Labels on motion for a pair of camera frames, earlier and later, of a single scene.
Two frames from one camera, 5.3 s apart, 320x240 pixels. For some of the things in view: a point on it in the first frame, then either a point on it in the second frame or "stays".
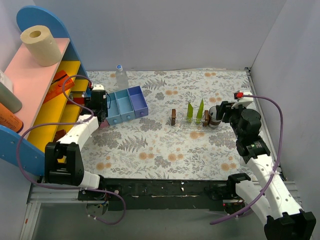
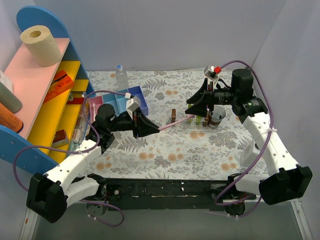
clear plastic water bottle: [121, 78] stays
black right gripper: [223, 111] -> [208, 97]
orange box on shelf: [56, 87] stays
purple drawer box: [138, 102] stays
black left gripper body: [102, 116] -> [135, 124]
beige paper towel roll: [41, 44] stays
